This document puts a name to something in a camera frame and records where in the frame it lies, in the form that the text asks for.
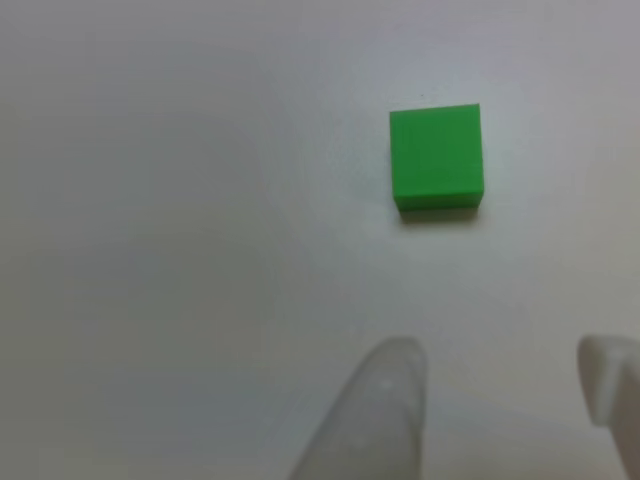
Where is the green cube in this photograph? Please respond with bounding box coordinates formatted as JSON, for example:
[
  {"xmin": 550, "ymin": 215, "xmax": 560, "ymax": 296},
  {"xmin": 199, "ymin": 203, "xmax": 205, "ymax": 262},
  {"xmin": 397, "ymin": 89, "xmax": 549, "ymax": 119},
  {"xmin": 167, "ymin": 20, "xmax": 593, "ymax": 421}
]
[{"xmin": 389, "ymin": 102, "xmax": 487, "ymax": 216}]

